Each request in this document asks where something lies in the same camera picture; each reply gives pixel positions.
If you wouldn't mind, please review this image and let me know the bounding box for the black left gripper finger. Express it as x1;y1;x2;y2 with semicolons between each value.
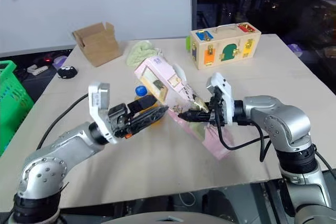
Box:
130;105;170;134
128;95;156;113

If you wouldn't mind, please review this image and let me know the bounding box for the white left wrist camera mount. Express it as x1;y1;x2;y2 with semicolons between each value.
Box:
88;82;119;145

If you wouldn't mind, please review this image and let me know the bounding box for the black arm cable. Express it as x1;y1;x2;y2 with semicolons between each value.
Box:
216;123;272;163
36;93;90;150

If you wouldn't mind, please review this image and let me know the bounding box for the light green towel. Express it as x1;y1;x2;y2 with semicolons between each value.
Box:
125;40;164;69

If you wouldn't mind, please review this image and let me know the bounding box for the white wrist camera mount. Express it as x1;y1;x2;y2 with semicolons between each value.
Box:
205;72;235;126
88;82;119;145

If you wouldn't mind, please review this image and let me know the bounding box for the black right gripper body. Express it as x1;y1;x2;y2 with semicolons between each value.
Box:
208;88;229;130

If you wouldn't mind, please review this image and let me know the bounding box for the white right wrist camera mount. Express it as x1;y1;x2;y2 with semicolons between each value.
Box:
205;72;235;126

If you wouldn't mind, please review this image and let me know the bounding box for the black plush paw toy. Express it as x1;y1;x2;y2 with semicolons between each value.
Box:
57;65;79;79

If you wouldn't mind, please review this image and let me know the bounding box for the white power strip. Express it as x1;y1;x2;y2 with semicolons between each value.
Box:
27;64;49;76

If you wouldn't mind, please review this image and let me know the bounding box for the pale purple plastic container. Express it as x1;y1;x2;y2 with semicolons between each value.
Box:
52;55;69;70
288;42;306;57

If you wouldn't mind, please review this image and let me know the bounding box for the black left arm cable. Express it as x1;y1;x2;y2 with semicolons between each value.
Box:
36;93;90;150

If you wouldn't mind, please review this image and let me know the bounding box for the wooden lock box with handle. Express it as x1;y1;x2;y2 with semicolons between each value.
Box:
190;22;262;71

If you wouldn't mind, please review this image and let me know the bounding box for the pink box with window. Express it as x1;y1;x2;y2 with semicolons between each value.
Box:
134;57;196;110

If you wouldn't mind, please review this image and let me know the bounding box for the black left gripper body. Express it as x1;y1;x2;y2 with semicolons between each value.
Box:
107;102;134;140

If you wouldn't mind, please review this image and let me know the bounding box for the orange bottle with blue cap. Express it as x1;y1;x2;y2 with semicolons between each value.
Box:
134;84;164;125

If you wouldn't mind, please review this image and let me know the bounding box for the thin white cable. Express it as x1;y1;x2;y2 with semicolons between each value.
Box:
178;191;196;207

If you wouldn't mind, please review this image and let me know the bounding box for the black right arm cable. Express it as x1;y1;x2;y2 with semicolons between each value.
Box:
216;123;272;163

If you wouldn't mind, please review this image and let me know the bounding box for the pink translucent box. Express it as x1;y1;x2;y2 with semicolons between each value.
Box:
167;107;235;161

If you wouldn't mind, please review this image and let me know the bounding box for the open brown cardboard box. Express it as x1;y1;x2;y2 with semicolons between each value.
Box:
71;22;123;68

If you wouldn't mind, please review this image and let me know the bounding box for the green plastic basket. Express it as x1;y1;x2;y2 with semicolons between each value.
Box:
0;60;35;156

